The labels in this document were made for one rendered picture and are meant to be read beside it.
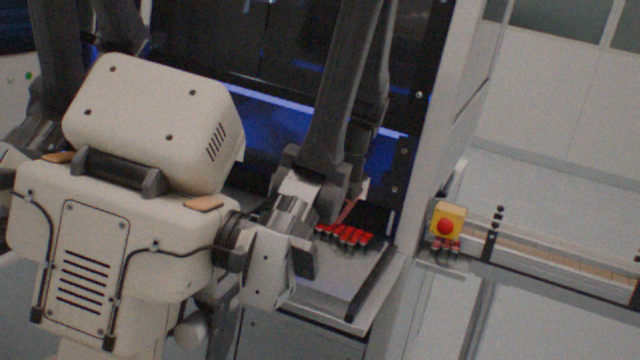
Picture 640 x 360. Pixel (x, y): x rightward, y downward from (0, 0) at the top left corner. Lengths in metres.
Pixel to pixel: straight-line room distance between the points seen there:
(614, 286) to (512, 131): 4.57
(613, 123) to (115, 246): 5.65
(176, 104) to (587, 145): 5.60
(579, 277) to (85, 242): 1.27
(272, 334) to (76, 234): 1.11
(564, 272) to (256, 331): 0.83
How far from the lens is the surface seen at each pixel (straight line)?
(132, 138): 0.99
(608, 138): 6.42
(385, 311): 1.91
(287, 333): 2.04
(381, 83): 1.27
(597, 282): 1.93
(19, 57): 1.93
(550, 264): 1.91
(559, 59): 6.31
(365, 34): 0.99
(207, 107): 0.99
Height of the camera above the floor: 1.63
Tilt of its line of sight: 20 degrees down
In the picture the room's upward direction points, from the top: 12 degrees clockwise
